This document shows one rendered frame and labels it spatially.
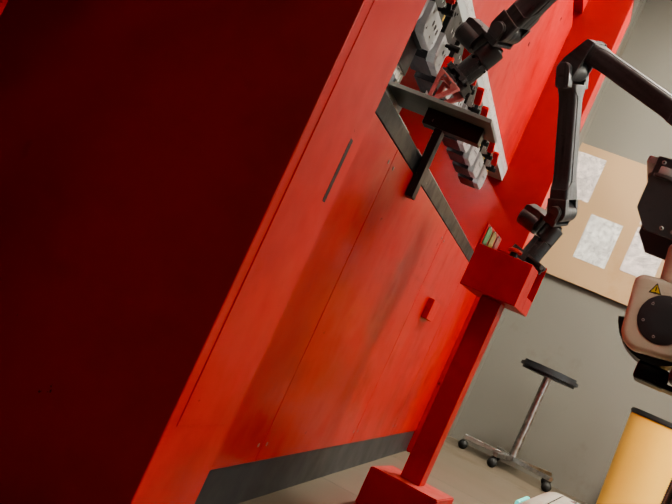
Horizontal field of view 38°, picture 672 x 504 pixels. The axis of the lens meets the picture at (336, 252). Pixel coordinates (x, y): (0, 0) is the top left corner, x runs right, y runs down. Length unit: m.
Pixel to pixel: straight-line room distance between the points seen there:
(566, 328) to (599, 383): 0.39
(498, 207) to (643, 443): 1.74
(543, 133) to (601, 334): 2.03
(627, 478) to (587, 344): 1.03
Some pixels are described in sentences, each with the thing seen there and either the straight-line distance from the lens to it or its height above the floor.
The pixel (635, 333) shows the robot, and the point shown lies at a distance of 2.11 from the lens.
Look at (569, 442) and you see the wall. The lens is 6.22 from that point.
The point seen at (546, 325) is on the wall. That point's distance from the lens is 6.27.
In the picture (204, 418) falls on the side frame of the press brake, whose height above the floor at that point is 0.26.
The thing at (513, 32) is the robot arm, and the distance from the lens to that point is 2.33.
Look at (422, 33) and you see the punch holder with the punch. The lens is 2.33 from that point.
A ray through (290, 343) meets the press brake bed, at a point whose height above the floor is 0.36.
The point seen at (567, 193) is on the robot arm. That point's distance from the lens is 2.68.
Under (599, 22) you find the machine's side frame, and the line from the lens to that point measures 4.71.
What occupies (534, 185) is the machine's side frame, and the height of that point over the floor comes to 1.33.
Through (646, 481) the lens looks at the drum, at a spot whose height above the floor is 0.30.
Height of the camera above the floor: 0.48
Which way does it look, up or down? 3 degrees up
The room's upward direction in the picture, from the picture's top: 25 degrees clockwise
